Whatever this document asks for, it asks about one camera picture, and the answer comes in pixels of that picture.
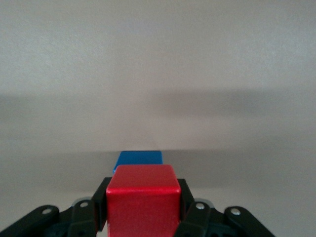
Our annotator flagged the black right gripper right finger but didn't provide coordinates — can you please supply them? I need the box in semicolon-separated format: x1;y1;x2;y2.
172;178;275;237

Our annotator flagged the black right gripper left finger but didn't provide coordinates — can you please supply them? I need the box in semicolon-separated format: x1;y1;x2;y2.
0;177;115;237

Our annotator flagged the red wooden block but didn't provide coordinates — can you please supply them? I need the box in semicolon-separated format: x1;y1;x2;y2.
105;164;183;237

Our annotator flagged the blue wooden block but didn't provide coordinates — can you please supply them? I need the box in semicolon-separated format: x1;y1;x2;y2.
112;150;164;174

